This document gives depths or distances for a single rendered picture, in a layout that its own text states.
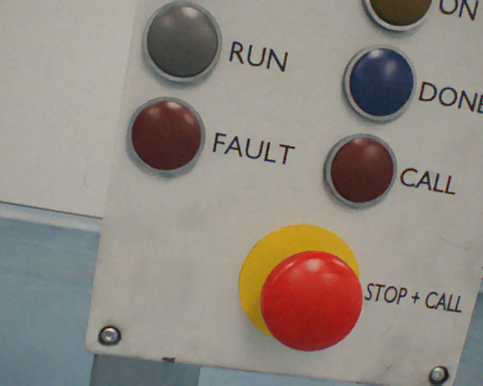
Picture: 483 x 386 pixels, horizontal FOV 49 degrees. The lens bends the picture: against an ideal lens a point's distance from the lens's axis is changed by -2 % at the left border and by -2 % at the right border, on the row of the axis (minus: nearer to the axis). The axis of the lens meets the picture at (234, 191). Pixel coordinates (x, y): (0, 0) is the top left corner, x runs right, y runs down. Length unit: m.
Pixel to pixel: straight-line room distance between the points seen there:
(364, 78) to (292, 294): 0.09
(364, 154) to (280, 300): 0.07
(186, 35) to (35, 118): 3.72
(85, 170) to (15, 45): 0.96
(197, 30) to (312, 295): 0.11
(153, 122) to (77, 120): 3.65
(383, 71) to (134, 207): 0.11
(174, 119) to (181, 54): 0.02
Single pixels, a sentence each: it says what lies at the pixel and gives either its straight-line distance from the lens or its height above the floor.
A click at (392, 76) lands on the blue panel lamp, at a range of 0.22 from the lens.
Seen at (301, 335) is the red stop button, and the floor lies 0.95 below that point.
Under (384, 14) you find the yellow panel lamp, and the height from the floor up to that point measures 1.08.
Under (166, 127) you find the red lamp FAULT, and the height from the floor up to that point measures 1.02.
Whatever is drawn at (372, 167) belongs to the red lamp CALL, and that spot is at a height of 1.02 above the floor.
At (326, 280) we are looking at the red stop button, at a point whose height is 0.98.
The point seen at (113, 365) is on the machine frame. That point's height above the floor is 0.88.
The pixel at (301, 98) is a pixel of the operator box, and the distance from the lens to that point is 0.22.
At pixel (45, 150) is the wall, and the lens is 3.91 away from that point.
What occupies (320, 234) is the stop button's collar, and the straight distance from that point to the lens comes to 0.22.
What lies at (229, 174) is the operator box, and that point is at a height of 1.00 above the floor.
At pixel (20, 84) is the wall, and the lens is 3.94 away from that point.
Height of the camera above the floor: 1.03
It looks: 9 degrees down
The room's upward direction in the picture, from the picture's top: 11 degrees clockwise
